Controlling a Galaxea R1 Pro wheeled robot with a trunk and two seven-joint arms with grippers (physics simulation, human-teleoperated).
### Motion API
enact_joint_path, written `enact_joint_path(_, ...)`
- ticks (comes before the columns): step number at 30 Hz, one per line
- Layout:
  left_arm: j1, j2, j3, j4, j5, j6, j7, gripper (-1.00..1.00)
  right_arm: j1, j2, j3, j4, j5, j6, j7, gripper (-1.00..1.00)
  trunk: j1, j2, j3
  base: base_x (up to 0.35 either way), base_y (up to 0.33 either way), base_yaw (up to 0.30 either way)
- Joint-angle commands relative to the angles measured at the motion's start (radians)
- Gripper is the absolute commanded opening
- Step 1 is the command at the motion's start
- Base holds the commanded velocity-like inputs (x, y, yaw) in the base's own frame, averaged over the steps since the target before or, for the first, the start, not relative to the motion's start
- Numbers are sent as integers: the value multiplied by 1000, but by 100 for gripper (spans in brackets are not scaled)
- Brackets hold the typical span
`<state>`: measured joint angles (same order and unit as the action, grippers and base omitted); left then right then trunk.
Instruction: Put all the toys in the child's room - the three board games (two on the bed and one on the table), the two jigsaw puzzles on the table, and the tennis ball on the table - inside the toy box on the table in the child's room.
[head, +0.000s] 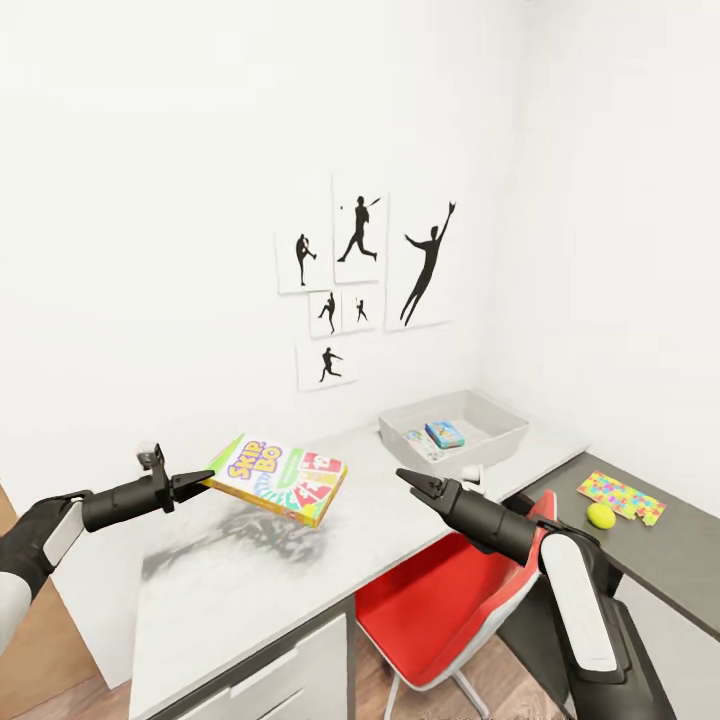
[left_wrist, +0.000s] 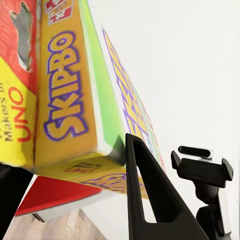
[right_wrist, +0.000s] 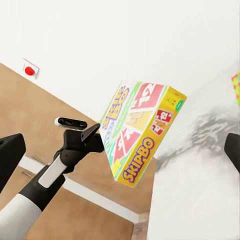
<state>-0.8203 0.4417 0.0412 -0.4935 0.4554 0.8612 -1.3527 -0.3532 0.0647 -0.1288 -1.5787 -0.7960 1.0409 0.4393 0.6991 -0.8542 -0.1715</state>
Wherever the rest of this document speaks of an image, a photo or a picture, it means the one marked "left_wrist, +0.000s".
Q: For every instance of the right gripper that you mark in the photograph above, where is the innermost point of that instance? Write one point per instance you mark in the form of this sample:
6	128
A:
205	176

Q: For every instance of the board game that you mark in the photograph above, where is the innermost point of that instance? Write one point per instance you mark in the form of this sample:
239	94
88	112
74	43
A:
67	115

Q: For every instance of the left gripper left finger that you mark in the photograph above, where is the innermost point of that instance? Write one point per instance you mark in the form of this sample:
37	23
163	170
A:
14	182

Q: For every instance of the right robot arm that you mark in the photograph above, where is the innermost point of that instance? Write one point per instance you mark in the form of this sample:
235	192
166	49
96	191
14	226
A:
210	182

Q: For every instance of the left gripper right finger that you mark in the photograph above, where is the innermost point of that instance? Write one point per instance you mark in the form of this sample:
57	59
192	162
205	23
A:
174	220

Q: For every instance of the swivel chair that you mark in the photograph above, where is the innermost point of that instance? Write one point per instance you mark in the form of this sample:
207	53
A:
48	193

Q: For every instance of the toy box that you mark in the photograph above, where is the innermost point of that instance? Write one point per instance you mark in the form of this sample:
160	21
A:
22	25

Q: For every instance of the desk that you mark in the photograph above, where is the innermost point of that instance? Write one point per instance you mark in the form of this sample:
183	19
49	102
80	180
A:
53	213

